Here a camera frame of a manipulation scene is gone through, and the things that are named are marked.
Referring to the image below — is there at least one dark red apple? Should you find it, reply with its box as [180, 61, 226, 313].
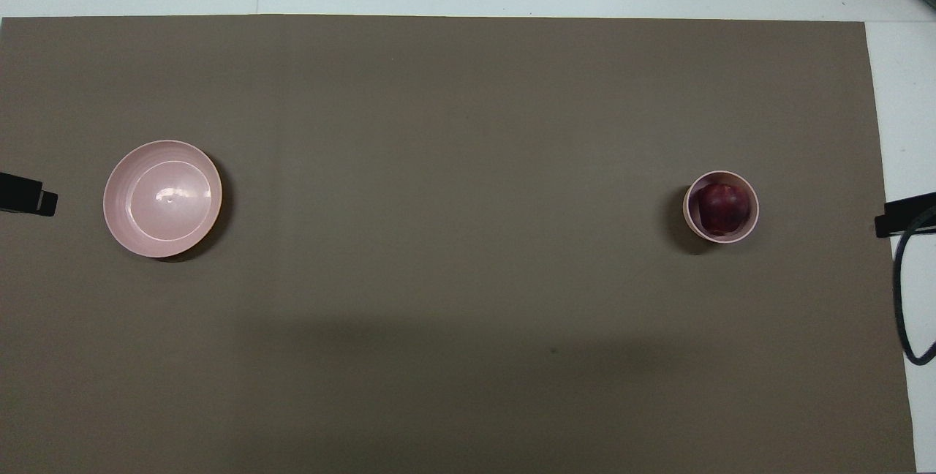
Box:
[693, 181, 752, 236]

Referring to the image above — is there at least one pink bowl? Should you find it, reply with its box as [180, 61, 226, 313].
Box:
[683, 170, 761, 245]

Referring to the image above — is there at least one pink plate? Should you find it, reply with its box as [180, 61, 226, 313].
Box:
[103, 140, 223, 259]

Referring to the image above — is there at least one brown table mat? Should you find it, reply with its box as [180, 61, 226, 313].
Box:
[0, 15, 917, 474]

